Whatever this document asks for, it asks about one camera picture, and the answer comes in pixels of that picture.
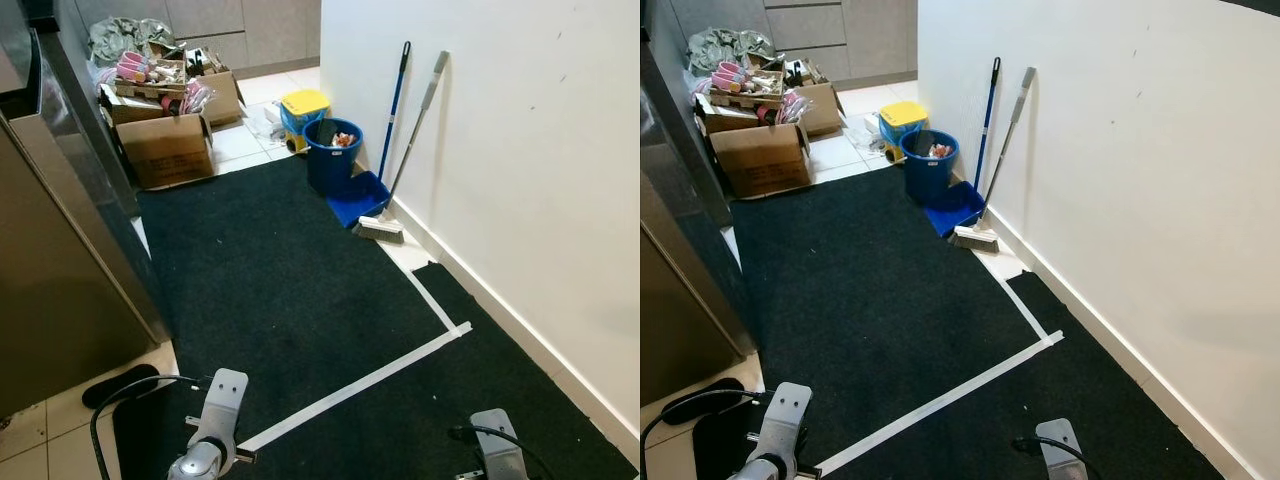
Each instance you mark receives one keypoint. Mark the stainless steel fridge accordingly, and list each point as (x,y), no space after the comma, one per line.
(680,300)
(50,280)

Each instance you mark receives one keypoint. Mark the large cardboard box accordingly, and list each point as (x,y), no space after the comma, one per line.
(760,160)
(165,150)

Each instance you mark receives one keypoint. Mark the black robot foot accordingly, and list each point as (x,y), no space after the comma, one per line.
(115,385)
(700,400)

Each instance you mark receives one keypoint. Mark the wooden tray with items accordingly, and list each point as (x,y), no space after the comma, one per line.
(745,95)
(150,85)

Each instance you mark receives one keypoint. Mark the pink cup stack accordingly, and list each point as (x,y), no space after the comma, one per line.
(132,68)
(728,78)

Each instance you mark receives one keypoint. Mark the grey green bag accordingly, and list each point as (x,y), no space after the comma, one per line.
(120,38)
(720,48)

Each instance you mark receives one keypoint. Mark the white plastic bag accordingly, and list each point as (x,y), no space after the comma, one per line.
(862,130)
(265,122)

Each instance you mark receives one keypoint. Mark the yellow blue toy container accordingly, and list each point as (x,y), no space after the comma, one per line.
(305,103)
(903,113)

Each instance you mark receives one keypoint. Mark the grey kitchen cabinets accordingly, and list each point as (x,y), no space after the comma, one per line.
(250,30)
(850,35)

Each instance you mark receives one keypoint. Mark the blue bucket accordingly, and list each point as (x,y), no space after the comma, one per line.
(330,165)
(928,175)

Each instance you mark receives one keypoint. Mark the white tape line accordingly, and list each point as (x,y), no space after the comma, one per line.
(350,389)
(940,403)

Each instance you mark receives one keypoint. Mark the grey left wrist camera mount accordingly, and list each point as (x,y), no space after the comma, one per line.
(785,410)
(225,395)

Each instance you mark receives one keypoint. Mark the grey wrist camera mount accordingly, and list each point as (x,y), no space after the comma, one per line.
(497,440)
(225,395)
(785,410)
(1060,450)

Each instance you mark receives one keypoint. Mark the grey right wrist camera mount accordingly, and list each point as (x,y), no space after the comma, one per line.
(497,440)
(1060,450)

